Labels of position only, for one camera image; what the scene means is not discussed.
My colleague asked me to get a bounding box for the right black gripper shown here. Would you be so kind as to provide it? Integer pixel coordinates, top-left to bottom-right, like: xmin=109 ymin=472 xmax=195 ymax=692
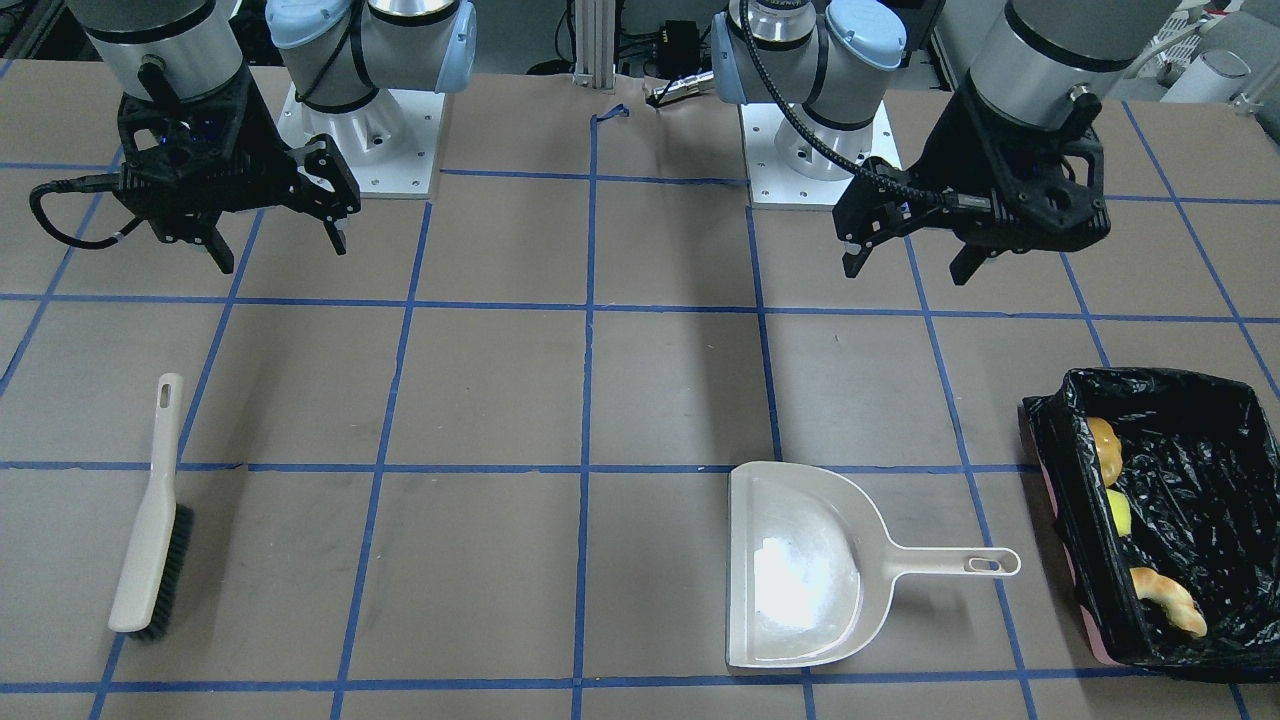
xmin=111 ymin=76 xmax=361 ymax=275

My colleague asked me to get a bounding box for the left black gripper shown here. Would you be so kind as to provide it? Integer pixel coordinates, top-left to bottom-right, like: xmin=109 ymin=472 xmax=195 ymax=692
xmin=832 ymin=85 xmax=1111 ymax=286

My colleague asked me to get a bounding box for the yellow bread roll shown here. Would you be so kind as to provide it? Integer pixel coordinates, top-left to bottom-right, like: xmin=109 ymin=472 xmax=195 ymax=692
xmin=1085 ymin=416 xmax=1124 ymax=489

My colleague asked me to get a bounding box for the yellow green sponge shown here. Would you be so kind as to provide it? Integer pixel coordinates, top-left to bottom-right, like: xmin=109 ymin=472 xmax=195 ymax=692
xmin=1105 ymin=487 xmax=1133 ymax=538

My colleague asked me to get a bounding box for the white plastic dustpan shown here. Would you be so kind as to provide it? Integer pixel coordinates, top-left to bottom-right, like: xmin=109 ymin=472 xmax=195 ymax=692
xmin=724 ymin=461 xmax=1021 ymax=669

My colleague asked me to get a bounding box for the white hand brush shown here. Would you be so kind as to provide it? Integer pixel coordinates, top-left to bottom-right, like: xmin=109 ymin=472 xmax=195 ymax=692
xmin=108 ymin=372 xmax=195 ymax=642

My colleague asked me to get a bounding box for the twisted croissant bread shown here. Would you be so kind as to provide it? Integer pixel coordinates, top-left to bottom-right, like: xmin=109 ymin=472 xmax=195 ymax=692
xmin=1129 ymin=566 xmax=1208 ymax=639

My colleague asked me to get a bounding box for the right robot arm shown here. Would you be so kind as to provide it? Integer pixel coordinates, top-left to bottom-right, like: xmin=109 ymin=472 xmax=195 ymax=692
xmin=29 ymin=1 xmax=479 ymax=274

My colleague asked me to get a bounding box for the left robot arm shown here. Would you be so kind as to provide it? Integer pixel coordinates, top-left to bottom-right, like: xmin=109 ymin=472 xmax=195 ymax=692
xmin=710 ymin=1 xmax=1176 ymax=284

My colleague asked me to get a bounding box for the bin with black bag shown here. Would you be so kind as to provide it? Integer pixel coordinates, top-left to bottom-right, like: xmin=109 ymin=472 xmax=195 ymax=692
xmin=1021 ymin=368 xmax=1279 ymax=683

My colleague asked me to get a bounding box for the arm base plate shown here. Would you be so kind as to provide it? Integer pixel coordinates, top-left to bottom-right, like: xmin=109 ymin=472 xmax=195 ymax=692
xmin=276 ymin=86 xmax=451 ymax=200
xmin=739 ymin=102 xmax=901 ymax=211

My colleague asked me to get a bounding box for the black braided cable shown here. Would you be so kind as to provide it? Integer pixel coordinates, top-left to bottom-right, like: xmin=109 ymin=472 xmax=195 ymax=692
xmin=739 ymin=0 xmax=991 ymax=211

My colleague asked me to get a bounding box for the aluminium frame post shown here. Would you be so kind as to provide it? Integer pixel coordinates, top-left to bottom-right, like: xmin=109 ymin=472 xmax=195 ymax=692
xmin=571 ymin=0 xmax=620 ymax=94

